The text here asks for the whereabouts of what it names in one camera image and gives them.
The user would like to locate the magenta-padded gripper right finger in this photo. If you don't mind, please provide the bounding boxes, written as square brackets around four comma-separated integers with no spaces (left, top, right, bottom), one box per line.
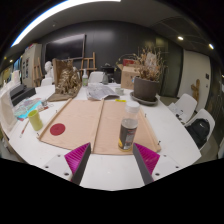
[132,143,183,186]

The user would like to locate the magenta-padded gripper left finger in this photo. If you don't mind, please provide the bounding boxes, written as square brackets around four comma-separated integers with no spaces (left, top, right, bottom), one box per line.
[41,142,92,185]

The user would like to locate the clear bottle with dark drink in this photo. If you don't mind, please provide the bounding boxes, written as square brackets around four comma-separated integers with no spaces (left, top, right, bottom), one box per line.
[117,100,141,152]

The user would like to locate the flat round red coaster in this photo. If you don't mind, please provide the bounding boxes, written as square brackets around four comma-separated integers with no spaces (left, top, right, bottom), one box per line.
[49,122,66,137]

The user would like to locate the tan mat with wooden rods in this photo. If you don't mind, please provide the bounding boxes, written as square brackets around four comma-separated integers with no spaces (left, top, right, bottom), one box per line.
[37,98,162,156]

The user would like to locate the yellow-green cup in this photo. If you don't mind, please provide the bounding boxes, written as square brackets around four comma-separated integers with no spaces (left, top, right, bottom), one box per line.
[27,109,44,132]

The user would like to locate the black backpack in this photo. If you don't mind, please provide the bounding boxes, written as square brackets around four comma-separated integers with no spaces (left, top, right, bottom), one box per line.
[186,118,211,148]

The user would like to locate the thin wooden stick red band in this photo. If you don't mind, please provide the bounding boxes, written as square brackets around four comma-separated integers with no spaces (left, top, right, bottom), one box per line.
[19,119,30,138]

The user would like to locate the white plastic chair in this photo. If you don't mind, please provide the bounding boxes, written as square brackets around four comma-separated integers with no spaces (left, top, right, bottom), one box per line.
[184,108,216,151]
[168,93,198,125]
[89,71,105,84]
[40,77,54,87]

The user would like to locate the dry plant in dark pot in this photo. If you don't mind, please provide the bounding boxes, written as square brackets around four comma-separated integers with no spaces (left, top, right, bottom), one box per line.
[129,46,166,107]

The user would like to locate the grey newspaper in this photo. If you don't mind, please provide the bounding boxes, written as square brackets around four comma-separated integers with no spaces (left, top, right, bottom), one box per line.
[85,83,120,101]

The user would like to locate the brown wooden sculpture on board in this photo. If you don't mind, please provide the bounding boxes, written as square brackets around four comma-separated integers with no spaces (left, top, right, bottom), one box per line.
[46,58,83,102]

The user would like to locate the white spray bottle green label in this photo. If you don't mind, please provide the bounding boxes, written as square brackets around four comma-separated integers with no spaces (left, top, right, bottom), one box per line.
[81,68,89,88]

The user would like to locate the stack of black boxes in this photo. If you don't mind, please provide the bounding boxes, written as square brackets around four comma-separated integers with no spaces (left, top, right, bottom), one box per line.
[9,84,37,107]

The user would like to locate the brown cardboard box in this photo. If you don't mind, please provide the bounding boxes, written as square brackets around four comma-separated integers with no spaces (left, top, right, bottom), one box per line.
[116,63,141,90]

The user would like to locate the dark glass pitcher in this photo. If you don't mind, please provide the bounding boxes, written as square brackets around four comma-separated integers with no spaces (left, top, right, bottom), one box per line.
[101,71,110,85]

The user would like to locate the white plaster bust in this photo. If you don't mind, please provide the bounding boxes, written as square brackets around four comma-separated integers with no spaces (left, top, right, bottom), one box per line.
[44,60,54,80]

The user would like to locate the wooden easel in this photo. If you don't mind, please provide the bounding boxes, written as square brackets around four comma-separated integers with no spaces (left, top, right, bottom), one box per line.
[33,57,44,87]
[79,51,98,78]

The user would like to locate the red bin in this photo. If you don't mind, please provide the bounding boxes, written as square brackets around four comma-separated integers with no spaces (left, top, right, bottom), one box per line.
[122,58,137,67]

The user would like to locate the beige tall cabinet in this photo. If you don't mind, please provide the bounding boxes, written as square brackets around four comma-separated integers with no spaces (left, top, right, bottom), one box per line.
[20,43,43,88]

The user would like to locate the round ceiling spotlights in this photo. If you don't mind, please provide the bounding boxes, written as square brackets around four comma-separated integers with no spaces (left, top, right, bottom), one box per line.
[1,35,215,64]

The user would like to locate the long ceiling light panel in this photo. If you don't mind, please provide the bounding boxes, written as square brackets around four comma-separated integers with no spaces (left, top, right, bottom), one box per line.
[10,0,123,48]

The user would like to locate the wooden figure by wall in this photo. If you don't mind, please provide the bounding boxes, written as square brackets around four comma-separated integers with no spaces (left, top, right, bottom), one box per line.
[190,78,202,102]

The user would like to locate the black wall screen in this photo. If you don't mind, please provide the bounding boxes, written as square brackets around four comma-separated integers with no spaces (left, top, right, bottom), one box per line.
[44,33,87,63]

